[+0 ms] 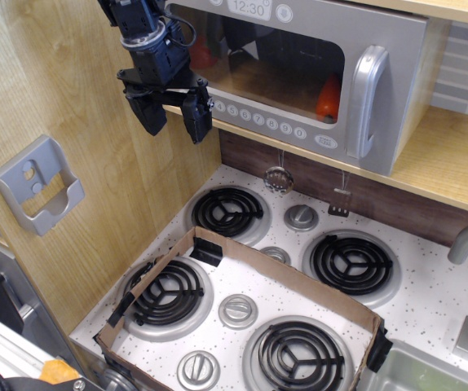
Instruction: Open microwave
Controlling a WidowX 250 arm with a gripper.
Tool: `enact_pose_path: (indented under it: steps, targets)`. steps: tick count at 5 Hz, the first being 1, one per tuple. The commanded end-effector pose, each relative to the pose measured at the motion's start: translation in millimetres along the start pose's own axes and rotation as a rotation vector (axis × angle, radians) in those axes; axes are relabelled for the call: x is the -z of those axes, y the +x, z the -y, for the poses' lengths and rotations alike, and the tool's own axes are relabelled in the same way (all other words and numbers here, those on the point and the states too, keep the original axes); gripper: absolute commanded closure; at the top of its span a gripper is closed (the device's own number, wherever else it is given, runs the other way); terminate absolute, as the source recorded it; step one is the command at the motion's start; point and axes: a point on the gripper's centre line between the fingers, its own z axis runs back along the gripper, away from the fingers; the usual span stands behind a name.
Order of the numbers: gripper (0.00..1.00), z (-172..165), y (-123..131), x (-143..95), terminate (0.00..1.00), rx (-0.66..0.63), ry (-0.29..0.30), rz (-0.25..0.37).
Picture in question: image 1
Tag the hanging metal strainer spoon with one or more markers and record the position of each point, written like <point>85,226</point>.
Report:
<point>278,179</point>

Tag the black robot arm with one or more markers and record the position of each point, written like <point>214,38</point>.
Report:
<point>117,11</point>

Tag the brown cardboard border frame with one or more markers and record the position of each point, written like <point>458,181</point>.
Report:
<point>277,289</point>

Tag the oven front silver knob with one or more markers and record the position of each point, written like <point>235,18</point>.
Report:
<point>114,381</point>

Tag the back left black burner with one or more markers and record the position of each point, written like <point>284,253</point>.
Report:
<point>231,211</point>

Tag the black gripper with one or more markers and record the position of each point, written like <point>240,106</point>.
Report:
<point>161,75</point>

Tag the red toy strawberry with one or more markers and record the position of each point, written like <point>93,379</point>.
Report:
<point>201,55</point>

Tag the back silver stove knob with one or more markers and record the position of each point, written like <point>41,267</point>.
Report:
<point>301,217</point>

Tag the wooden shelf unit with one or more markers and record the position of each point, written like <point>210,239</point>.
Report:
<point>433,157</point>

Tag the orange toy carrot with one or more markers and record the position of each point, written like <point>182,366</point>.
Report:
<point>327,105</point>

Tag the hanging metal slotted spatula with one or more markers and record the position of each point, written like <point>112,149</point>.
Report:
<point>341,198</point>

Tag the middle small silver knob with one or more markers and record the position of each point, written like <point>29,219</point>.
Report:
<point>277,253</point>

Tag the black burner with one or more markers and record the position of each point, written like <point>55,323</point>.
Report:
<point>355,263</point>
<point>173,305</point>
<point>231,211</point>
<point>296,353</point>

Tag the metal sink basin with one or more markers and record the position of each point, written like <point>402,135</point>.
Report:
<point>408,368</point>

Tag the back right black burner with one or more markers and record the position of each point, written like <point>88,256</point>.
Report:
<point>355,263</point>

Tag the front left black burner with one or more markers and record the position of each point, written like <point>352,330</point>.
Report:
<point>173,305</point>

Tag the centre silver stove knob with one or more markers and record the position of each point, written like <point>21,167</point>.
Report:
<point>238,312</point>

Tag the front silver stove knob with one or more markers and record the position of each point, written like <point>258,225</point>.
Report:
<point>198,370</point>

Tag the grey wall phone holder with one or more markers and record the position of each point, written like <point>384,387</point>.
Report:
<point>28,173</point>

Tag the silver toy microwave door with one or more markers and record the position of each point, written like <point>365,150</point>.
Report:
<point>275,56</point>

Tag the silver stove knob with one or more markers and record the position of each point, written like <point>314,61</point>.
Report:
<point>238,312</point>
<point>198,370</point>
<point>301,217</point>

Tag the front right black burner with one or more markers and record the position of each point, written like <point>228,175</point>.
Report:
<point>296,353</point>

